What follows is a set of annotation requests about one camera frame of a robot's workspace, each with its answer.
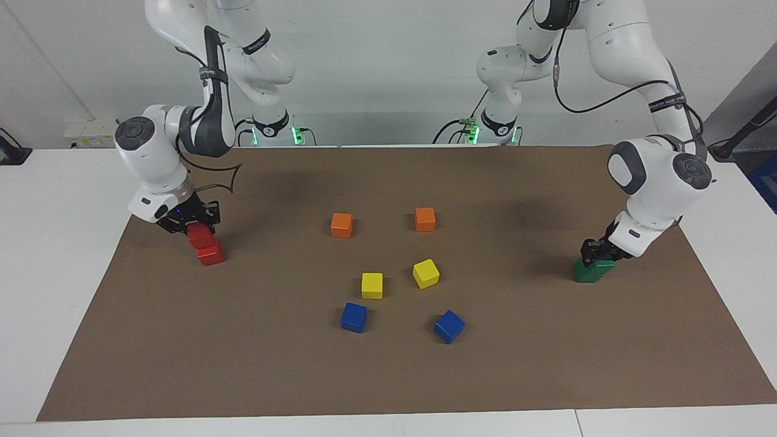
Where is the blue wooden block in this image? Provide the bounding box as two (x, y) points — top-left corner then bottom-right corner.
(340, 302), (368, 334)
(433, 310), (466, 345)

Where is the brown table mat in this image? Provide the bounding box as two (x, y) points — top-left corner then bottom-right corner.
(36, 144), (777, 422)

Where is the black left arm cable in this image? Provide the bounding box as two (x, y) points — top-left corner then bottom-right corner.
(516, 0), (705, 146)

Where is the black stand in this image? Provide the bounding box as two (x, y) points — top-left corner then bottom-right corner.
(707, 96), (777, 162)

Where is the black left base cable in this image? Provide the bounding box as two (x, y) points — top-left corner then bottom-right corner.
(433, 91), (489, 145)

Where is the blue box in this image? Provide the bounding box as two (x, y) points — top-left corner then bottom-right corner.
(745, 152), (777, 214)

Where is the black clamp base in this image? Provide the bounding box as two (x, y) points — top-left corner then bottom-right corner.
(0, 127), (32, 166)

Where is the white power strip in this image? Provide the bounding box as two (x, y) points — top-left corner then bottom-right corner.
(64, 118), (123, 149)

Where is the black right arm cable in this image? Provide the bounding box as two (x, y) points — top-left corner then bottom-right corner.
(175, 42), (242, 196)

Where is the red wooden block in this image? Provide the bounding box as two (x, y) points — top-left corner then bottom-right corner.
(187, 225), (218, 249)
(197, 240), (225, 266)

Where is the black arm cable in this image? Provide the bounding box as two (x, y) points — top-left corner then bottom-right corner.
(175, 42), (242, 196)
(516, 0), (705, 146)

